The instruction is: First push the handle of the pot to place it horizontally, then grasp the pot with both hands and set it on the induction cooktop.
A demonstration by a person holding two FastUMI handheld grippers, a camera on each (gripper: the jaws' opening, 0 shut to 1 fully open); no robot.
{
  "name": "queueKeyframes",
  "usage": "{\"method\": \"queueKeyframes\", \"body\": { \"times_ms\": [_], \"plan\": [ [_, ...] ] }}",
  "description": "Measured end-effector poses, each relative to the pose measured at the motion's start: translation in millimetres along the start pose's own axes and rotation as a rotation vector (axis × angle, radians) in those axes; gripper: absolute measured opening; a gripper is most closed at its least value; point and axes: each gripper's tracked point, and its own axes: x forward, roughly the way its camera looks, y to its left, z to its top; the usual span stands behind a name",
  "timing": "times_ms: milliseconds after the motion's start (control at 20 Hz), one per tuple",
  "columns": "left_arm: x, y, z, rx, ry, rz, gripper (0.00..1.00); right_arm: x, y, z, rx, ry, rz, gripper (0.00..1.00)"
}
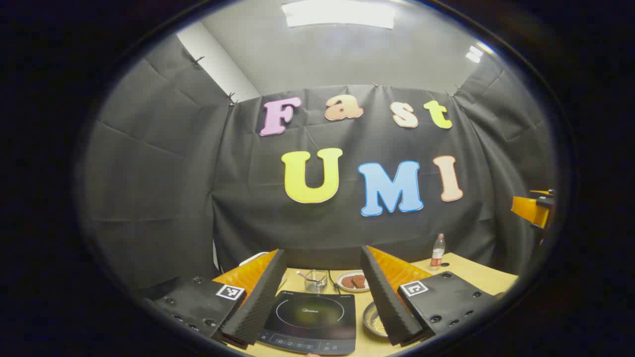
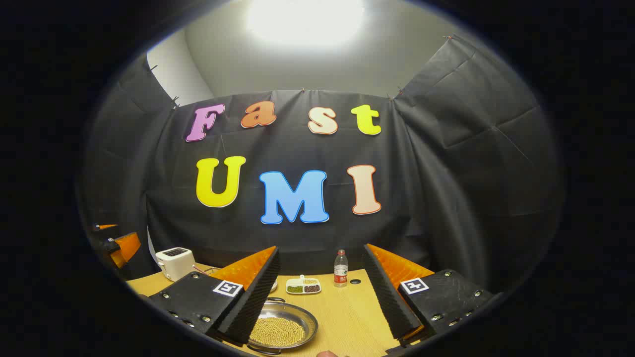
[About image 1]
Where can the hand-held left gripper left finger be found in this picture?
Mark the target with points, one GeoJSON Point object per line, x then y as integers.
{"type": "Point", "coordinates": [258, 302]}

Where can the black induction cooktop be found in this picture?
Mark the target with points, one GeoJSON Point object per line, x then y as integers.
{"type": "Point", "coordinates": [310, 325]}

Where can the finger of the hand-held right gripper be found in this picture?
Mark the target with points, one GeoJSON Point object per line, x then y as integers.
{"type": "Point", "coordinates": [528, 207]}

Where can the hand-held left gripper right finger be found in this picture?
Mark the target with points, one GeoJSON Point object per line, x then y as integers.
{"type": "Point", "coordinates": [389, 302]}

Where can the white round plate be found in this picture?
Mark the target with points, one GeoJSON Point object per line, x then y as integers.
{"type": "Point", "coordinates": [345, 286]}

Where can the clear plastic water bottle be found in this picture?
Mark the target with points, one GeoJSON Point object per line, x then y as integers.
{"type": "Point", "coordinates": [437, 255]}

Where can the brown meat slices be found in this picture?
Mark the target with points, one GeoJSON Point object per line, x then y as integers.
{"type": "Point", "coordinates": [354, 281]}

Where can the black backdrop cloth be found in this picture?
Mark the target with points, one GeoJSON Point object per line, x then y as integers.
{"type": "Point", "coordinates": [198, 198]}

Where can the pink striped straw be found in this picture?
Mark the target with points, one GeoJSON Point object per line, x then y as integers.
{"type": "Point", "coordinates": [303, 274]}

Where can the large ceiling light panel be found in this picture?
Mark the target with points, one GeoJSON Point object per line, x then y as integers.
{"type": "Point", "coordinates": [337, 14]}

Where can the stainless steel pot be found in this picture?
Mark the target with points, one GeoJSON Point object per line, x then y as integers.
{"type": "Point", "coordinates": [373, 322]}

